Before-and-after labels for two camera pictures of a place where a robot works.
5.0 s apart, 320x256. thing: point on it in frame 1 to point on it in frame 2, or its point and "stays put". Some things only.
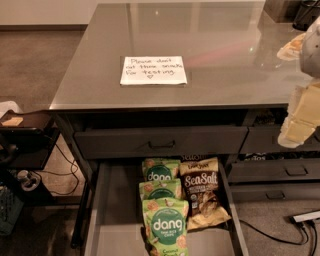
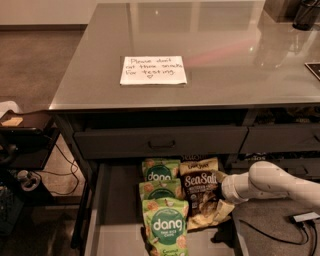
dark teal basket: [11, 207] stays put
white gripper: [311, 55] to [229, 187]
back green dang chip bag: [161, 169] stays put
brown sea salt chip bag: [199, 180] stays put
